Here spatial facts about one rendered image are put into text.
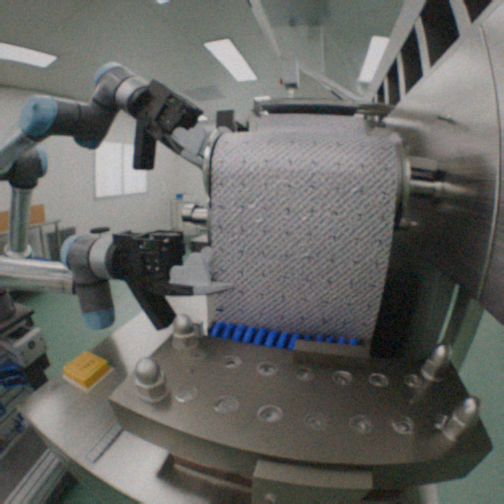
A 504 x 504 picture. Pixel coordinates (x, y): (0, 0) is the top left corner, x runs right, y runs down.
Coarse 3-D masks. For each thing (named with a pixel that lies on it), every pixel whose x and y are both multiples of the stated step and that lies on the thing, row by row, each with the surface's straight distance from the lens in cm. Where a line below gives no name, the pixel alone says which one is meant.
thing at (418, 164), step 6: (414, 156) 38; (414, 162) 38; (420, 162) 38; (426, 162) 38; (432, 162) 39; (414, 168) 38; (420, 168) 38; (426, 168) 38; (432, 168) 39; (438, 168) 39; (444, 168) 40
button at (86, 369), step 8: (88, 352) 57; (72, 360) 56; (80, 360) 55; (88, 360) 54; (96, 360) 54; (104, 360) 53; (64, 368) 55; (72, 368) 54; (80, 368) 53; (88, 368) 52; (96, 368) 52; (104, 368) 53; (72, 376) 53; (80, 376) 51; (88, 376) 51; (96, 376) 52; (80, 384) 52; (88, 384) 51
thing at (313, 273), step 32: (224, 224) 34; (256, 224) 33; (288, 224) 32; (320, 224) 32; (352, 224) 32; (384, 224) 32; (224, 256) 35; (256, 256) 33; (288, 256) 33; (320, 256) 32; (352, 256) 33; (384, 256) 33; (256, 288) 35; (288, 288) 34; (320, 288) 34; (352, 288) 34; (224, 320) 39; (256, 320) 37; (288, 320) 36; (320, 320) 36; (352, 320) 36
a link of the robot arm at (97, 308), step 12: (84, 288) 52; (96, 288) 52; (108, 288) 54; (84, 300) 54; (96, 300) 53; (108, 300) 54; (84, 312) 55; (96, 312) 54; (108, 312) 55; (96, 324) 55; (108, 324) 56
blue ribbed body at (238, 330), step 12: (216, 324) 37; (228, 324) 37; (216, 336) 37; (228, 336) 36; (240, 336) 36; (252, 336) 36; (264, 336) 36; (276, 336) 36; (288, 336) 35; (300, 336) 36; (312, 336) 36; (288, 348) 35
